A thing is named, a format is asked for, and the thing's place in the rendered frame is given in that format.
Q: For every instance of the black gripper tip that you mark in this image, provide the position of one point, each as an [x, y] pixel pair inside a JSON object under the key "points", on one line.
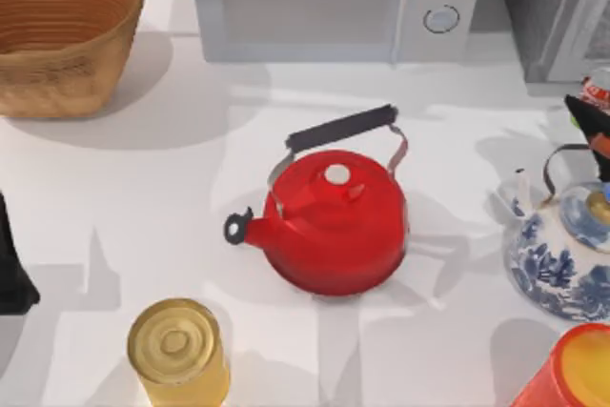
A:
{"points": [[12, 273], [588, 116]]}

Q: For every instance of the yellow can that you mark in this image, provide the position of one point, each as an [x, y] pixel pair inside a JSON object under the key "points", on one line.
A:
{"points": [[176, 354]]}

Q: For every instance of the microwave knob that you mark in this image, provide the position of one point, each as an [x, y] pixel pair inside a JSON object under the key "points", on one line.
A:
{"points": [[441, 19]]}

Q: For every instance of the blue and white teapot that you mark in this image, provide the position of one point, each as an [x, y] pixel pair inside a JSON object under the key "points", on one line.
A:
{"points": [[553, 259]]}

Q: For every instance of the red and white can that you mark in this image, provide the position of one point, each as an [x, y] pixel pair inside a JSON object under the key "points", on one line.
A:
{"points": [[598, 90]]}

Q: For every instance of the orange cup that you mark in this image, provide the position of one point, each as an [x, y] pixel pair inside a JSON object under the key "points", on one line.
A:
{"points": [[572, 373]]}

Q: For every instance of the pale microwave oven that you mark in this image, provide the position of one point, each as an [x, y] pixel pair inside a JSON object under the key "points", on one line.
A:
{"points": [[305, 2]]}

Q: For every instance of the woven wicker basket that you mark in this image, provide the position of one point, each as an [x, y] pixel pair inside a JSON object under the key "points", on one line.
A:
{"points": [[62, 68]]}

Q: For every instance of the red kettle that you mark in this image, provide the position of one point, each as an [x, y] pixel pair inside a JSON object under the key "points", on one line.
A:
{"points": [[333, 235]]}

